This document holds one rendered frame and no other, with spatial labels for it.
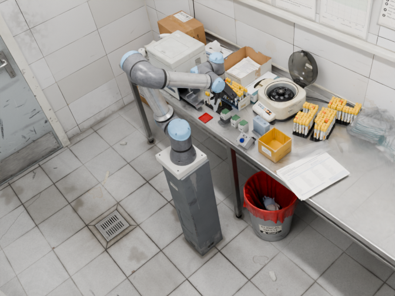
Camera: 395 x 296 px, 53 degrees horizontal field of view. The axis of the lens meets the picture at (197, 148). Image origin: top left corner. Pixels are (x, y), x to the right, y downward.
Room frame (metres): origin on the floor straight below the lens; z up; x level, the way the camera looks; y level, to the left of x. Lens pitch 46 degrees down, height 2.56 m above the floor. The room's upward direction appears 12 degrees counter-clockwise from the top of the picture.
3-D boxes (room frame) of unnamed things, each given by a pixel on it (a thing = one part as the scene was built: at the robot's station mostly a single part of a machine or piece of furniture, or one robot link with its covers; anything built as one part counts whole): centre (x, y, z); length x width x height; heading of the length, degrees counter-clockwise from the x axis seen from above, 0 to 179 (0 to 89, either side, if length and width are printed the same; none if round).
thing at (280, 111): (1.81, -0.54, 0.94); 0.30 x 0.24 x 0.12; 113
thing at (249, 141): (1.56, -0.29, 0.92); 0.13 x 0.07 x 0.08; 122
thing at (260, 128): (1.62, -0.39, 0.92); 0.10 x 0.07 x 0.10; 27
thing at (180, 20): (2.75, -0.06, 0.97); 0.31 x 0.23 x 0.18; 25
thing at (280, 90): (1.82, -0.56, 0.97); 0.15 x 0.15 x 0.07
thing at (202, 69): (1.75, -0.11, 1.29); 0.11 x 0.11 x 0.08; 23
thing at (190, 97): (2.03, -0.02, 0.92); 0.21 x 0.07 x 0.05; 32
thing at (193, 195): (1.53, 0.09, 0.44); 0.20 x 0.20 x 0.87; 32
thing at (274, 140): (1.46, -0.42, 0.93); 0.13 x 0.13 x 0.10; 31
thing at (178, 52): (2.25, 0.00, 1.03); 0.31 x 0.27 x 0.30; 32
